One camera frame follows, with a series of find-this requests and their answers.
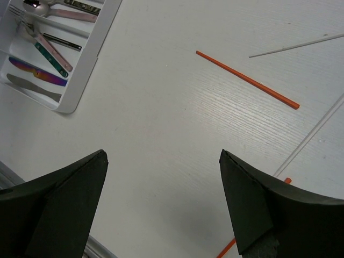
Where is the gold spoon pink handle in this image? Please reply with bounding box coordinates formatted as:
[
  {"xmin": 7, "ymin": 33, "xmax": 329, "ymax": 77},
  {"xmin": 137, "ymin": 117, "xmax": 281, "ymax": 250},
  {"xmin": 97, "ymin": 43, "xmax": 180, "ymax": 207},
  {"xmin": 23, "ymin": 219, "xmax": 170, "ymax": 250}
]
[{"xmin": 33, "ymin": 4, "xmax": 97, "ymax": 23}]

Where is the silver spoon patterned handle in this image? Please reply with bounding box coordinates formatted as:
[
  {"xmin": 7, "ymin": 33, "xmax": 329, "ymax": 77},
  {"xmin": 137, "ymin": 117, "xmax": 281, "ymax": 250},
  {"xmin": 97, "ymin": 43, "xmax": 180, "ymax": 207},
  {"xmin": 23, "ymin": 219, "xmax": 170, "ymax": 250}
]
[{"xmin": 23, "ymin": 0, "xmax": 102, "ymax": 16}]

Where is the fork with pink handle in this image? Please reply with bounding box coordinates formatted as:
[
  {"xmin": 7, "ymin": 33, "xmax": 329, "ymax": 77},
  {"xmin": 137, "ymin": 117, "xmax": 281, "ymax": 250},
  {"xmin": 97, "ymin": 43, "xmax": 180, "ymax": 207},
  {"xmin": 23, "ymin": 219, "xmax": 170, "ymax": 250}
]
[{"xmin": 9, "ymin": 4, "xmax": 73, "ymax": 78}]

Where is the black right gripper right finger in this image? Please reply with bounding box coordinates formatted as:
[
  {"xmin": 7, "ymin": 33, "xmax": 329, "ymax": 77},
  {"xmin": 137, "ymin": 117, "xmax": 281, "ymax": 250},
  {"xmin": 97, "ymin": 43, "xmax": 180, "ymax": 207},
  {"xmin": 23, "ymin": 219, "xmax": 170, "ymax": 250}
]
[{"xmin": 219, "ymin": 150, "xmax": 343, "ymax": 257}]

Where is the plain silver butter knife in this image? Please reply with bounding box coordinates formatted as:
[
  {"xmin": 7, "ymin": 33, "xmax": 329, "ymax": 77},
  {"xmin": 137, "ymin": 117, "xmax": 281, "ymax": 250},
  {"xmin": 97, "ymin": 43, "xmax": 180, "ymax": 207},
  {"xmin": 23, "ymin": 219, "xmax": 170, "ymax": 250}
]
[{"xmin": 6, "ymin": 74, "xmax": 62, "ymax": 102}]

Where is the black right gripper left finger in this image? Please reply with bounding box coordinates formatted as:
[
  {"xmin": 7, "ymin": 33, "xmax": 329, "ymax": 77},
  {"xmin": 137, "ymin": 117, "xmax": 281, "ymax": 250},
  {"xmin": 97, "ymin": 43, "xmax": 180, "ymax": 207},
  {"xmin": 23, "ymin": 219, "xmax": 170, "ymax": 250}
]
[{"xmin": 0, "ymin": 149, "xmax": 109, "ymax": 258}]

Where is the knife with teal handle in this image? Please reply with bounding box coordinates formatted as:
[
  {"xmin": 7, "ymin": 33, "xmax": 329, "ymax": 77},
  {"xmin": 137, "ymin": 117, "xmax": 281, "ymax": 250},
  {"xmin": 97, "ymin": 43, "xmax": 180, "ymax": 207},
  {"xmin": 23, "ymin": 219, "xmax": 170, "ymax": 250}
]
[{"xmin": 17, "ymin": 20, "xmax": 73, "ymax": 78}]

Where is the white chopstick short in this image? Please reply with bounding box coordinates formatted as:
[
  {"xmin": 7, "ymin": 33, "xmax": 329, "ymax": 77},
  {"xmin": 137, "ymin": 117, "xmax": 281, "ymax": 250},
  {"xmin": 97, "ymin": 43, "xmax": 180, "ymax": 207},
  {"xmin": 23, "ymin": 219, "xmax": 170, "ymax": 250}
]
[{"xmin": 273, "ymin": 94, "xmax": 344, "ymax": 177}]

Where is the orange chopstick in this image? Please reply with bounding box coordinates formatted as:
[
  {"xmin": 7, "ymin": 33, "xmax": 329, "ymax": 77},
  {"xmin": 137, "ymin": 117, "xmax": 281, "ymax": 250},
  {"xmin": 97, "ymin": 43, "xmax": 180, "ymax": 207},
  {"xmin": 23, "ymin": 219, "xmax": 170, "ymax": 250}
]
[
  {"xmin": 196, "ymin": 51, "xmax": 300, "ymax": 110},
  {"xmin": 216, "ymin": 177, "xmax": 292, "ymax": 258}
]

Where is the white chopstick long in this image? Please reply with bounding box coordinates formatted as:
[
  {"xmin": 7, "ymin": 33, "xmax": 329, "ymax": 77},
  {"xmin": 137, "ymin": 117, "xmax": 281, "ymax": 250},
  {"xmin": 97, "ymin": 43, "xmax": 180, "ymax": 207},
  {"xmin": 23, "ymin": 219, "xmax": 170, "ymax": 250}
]
[{"xmin": 249, "ymin": 33, "xmax": 343, "ymax": 58}]

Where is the iridescent rainbow knife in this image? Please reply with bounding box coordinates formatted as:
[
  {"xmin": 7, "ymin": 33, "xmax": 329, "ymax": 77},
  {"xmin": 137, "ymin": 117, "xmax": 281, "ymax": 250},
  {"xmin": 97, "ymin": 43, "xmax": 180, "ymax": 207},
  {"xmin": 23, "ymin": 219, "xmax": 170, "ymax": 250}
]
[{"xmin": 8, "ymin": 57, "xmax": 67, "ymax": 87}]

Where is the white divided cutlery tray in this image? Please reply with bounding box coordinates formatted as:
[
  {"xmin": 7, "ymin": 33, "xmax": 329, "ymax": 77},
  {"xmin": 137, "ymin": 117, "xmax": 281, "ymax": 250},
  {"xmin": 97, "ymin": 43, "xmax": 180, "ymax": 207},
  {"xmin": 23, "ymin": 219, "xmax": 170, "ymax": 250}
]
[{"xmin": 1, "ymin": 1, "xmax": 120, "ymax": 113}]

